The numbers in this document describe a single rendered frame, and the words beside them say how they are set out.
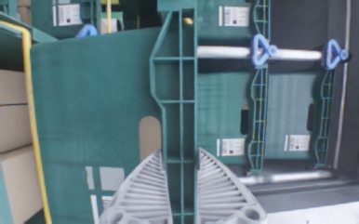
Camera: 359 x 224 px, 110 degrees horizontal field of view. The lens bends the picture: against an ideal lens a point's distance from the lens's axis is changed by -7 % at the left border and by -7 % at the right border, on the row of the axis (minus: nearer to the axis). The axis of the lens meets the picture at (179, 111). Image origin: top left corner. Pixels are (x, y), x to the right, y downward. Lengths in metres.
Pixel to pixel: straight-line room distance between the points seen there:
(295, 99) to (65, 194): 0.71
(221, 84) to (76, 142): 0.43
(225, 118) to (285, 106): 0.24
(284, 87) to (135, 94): 0.55
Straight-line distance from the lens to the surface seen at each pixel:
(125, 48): 0.21
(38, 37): 0.35
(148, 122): 0.22
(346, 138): 0.95
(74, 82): 0.24
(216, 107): 0.50
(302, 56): 0.64
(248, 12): 0.60
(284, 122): 0.64
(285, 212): 0.52
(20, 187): 0.41
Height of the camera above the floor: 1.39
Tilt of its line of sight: 3 degrees up
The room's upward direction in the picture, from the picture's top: 89 degrees clockwise
